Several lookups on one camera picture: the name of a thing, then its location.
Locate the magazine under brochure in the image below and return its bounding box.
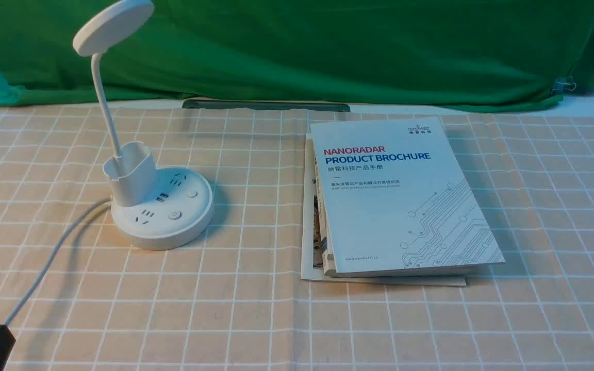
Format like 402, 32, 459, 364
300, 134, 467, 287

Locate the dark grey flat bar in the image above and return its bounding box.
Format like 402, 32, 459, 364
182, 99, 351, 112

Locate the checkered beige tablecloth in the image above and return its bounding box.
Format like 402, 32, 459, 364
6, 108, 594, 370

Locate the white desk lamp with base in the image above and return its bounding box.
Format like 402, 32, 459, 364
72, 1, 214, 250

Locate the white Nanoradar product brochure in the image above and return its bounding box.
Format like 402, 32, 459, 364
310, 116, 505, 279

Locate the white lamp power cable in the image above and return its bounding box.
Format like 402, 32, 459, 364
4, 199, 113, 327

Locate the metal binder clip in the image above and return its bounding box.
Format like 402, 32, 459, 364
552, 76, 578, 95

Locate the green backdrop cloth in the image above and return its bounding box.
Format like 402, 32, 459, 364
0, 0, 594, 113

